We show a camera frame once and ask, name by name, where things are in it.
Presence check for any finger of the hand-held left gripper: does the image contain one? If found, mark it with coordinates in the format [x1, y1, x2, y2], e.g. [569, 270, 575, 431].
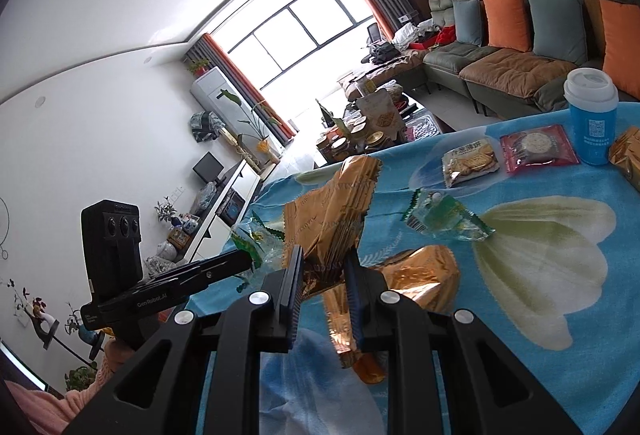
[144, 248, 254, 289]

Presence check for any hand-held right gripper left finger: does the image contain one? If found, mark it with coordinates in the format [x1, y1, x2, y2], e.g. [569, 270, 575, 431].
[62, 245, 306, 435]

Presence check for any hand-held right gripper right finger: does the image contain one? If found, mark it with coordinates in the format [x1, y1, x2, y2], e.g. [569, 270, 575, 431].
[343, 248, 583, 435]

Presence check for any clear green printed wrapper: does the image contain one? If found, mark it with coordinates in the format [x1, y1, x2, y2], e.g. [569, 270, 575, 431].
[404, 188, 496, 242]
[229, 212, 287, 277]

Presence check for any gold foil wrapper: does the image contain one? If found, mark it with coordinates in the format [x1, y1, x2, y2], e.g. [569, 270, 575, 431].
[282, 155, 389, 386]

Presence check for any person's left forearm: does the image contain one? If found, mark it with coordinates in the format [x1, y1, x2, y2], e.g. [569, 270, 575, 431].
[0, 332, 137, 435]

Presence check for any ship model in clear wrap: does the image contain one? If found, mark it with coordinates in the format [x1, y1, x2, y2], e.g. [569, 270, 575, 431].
[144, 253, 173, 274]

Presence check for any small plant in blue vase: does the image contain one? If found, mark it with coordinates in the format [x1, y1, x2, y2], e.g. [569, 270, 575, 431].
[154, 197, 177, 224]

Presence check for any clear wrapped bundle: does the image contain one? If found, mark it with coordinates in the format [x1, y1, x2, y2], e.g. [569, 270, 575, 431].
[189, 182, 219, 216]

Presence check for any white TV cabinet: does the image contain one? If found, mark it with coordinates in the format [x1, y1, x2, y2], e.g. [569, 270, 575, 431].
[145, 157, 277, 276]

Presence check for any blue vase with sprigs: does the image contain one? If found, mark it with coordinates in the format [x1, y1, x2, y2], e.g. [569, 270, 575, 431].
[64, 309, 101, 346]

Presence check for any white vase with red flowers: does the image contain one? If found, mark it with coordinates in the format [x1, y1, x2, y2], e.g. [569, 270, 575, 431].
[9, 277, 59, 332]

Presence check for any black monitor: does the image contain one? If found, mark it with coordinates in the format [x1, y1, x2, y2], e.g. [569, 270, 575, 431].
[192, 152, 224, 184]

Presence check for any black curved plant stand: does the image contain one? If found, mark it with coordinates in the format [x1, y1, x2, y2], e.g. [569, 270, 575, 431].
[29, 314, 102, 367]

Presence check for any green leafy floor plant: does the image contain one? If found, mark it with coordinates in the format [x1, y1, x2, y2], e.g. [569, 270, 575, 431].
[64, 364, 99, 394]

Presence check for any covered standing fan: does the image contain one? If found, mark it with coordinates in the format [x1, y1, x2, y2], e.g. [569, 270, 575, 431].
[188, 111, 224, 144]

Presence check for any tall leafy plant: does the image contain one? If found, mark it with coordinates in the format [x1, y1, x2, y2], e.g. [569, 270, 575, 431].
[219, 89, 282, 152]

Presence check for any cluster of glass jars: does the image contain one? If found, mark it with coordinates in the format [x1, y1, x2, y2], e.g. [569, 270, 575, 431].
[316, 114, 397, 162]

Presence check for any white standing air conditioner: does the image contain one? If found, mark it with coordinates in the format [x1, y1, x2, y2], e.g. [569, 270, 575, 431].
[189, 68, 242, 116]

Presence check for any clear cracker packet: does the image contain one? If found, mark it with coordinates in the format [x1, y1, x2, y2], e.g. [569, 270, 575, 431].
[441, 145, 501, 188]

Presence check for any glass top coffee table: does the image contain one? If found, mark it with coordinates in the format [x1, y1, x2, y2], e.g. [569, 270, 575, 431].
[314, 85, 447, 162]

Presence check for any brown paper bag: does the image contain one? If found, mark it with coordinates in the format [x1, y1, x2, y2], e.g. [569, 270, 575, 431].
[355, 87, 407, 142]

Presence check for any blue floral blanket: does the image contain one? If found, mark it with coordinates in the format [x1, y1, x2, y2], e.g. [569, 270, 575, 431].
[189, 102, 640, 435]

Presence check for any red biscuit packet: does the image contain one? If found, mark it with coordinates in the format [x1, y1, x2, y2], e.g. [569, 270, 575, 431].
[499, 124, 581, 174]

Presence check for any large black framed window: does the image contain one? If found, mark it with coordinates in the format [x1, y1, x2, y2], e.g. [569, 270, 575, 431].
[226, 0, 377, 89]

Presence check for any black bag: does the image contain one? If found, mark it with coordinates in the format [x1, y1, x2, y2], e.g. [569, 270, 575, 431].
[369, 42, 397, 64]

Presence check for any black office chair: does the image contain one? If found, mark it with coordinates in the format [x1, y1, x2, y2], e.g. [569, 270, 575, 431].
[362, 23, 384, 64]

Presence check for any white cloth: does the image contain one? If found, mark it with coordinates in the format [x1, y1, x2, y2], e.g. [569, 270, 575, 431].
[394, 22, 419, 48]

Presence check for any red cloth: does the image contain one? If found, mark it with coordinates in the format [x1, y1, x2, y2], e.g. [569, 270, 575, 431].
[409, 27, 456, 51]

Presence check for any green brown sectional sofa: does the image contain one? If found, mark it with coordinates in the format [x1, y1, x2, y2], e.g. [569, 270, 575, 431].
[345, 0, 640, 116]

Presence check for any blue paper cup white lid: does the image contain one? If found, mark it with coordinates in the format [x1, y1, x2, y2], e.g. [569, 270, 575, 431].
[563, 68, 620, 167]

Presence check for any blue grey cushion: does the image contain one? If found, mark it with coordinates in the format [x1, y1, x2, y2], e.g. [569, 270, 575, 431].
[451, 0, 484, 47]
[524, 0, 589, 66]

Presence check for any gold snack packet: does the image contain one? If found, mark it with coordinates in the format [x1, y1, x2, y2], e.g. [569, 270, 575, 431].
[608, 127, 640, 194]

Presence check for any orange cushion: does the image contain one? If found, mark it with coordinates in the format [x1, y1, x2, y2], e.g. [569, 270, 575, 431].
[482, 0, 532, 54]
[598, 0, 640, 102]

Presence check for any round wire wall clock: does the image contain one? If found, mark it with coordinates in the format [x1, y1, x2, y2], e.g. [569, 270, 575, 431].
[0, 196, 11, 262]

